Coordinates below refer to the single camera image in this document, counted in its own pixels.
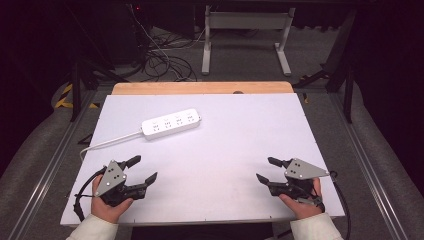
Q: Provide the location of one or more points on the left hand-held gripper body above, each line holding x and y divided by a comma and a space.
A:
110, 180

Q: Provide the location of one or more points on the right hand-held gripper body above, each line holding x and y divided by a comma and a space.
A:
301, 170

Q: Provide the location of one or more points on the person's left hand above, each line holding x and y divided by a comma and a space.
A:
105, 210

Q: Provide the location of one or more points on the person's right hand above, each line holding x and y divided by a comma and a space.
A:
305, 210

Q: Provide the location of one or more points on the white power strip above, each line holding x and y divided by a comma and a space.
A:
171, 124

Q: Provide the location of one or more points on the white work board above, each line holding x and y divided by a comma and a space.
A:
213, 160

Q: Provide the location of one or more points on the black metal stand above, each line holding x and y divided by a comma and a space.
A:
348, 93
76, 90

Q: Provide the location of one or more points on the yellow black hazard tape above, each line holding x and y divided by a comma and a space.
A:
65, 100

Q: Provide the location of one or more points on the aluminium floor rail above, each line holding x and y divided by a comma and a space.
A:
370, 176
50, 176

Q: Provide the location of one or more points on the white metal desk frame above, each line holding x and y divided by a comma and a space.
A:
246, 20

